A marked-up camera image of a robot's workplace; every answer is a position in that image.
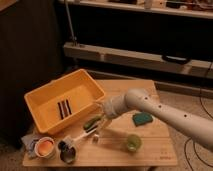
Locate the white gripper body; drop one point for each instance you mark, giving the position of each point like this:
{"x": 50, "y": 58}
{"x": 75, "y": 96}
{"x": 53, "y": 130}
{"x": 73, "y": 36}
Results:
{"x": 108, "y": 109}

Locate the clear gripper finger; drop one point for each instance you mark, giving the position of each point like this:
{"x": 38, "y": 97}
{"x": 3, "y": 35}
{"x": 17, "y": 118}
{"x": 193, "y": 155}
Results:
{"x": 104, "y": 123}

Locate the green pepper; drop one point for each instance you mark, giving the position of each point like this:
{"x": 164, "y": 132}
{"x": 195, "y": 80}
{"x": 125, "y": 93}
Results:
{"x": 91, "y": 122}

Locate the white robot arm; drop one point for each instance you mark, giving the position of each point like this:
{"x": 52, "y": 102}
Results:
{"x": 197, "y": 128}

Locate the green plastic cup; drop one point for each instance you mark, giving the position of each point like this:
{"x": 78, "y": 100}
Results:
{"x": 133, "y": 143}

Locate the small metal cup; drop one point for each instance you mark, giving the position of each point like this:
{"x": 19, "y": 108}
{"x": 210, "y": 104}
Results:
{"x": 68, "y": 155}

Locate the green sponge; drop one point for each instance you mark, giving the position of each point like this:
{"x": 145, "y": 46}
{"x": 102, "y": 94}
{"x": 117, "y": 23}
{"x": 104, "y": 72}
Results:
{"x": 141, "y": 119}

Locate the wooden table board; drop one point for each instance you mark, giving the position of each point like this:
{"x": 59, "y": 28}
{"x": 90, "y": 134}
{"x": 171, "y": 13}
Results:
{"x": 157, "y": 148}

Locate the yellow plastic bin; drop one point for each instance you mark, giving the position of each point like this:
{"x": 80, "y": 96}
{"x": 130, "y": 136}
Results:
{"x": 78, "y": 87}

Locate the white dish brush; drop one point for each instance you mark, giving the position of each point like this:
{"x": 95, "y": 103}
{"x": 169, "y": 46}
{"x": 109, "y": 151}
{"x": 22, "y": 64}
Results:
{"x": 69, "y": 142}

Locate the dark strips in bin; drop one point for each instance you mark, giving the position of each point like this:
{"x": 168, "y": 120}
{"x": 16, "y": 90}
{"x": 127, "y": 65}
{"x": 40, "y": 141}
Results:
{"x": 64, "y": 108}

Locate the white bowl orange inside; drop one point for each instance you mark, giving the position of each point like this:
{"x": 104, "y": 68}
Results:
{"x": 45, "y": 147}

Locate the metal pole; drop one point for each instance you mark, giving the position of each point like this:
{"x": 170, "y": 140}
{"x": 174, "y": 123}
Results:
{"x": 74, "y": 41}

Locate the grey cloth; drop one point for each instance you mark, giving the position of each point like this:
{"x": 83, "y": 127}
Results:
{"x": 29, "y": 142}

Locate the long white shelf beam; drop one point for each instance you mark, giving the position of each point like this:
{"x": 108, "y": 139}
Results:
{"x": 134, "y": 59}

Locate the black handle object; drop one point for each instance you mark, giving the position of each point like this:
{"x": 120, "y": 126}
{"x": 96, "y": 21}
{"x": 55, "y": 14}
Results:
{"x": 181, "y": 61}

